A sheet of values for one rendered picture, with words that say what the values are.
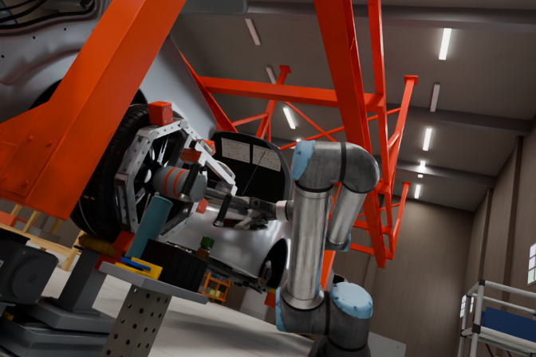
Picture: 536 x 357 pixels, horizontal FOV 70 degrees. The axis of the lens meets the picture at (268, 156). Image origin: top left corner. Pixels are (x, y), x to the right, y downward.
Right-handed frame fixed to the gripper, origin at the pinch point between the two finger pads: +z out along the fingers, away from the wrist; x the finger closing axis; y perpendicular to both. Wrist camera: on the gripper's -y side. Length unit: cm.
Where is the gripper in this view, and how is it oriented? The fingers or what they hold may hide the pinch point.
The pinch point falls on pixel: (235, 211)
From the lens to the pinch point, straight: 175.3
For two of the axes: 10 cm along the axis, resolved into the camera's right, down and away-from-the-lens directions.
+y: 3.6, 5.4, 7.6
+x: 1.2, -8.3, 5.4
